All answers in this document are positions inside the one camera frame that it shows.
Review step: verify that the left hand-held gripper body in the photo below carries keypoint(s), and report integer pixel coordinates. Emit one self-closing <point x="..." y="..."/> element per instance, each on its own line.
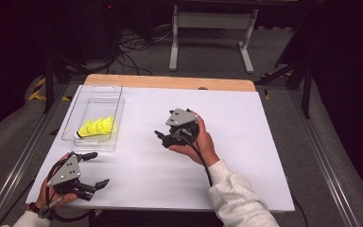
<point x="66" y="172"/>

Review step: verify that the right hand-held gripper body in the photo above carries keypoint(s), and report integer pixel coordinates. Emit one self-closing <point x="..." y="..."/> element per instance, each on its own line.
<point x="181" y="126"/>

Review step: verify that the yellow shuttlecock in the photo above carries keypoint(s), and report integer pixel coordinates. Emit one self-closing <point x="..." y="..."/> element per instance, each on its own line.
<point x="86" y="130"/>
<point x="110" y="124"/>
<point x="99" y="126"/>

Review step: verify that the clear plastic container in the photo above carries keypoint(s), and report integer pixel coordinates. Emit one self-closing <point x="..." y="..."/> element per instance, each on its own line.
<point x="97" y="104"/>

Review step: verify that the person's left hand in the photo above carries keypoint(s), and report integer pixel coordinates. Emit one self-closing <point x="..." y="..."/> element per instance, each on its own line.
<point x="60" y="200"/>

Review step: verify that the person's right hand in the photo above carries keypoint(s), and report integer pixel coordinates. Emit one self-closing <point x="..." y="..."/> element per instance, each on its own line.
<point x="204" y="148"/>

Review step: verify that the white table cover sheet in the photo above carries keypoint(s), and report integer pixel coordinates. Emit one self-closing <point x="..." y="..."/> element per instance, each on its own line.
<point x="170" y="94"/>

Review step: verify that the black metal stand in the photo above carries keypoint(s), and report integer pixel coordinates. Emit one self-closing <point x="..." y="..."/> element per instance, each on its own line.
<point x="306" y="94"/>
<point x="48" y="88"/>

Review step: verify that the yellow black floor tape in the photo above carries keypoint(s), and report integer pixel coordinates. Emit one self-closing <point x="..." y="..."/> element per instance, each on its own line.
<point x="38" y="94"/>

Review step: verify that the aluminium rail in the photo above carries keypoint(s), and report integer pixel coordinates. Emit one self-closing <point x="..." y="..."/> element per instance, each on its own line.
<point x="323" y="157"/>
<point x="23" y="157"/>

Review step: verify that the white metal stand frame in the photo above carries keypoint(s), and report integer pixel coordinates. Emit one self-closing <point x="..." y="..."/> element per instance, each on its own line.
<point x="214" y="20"/>

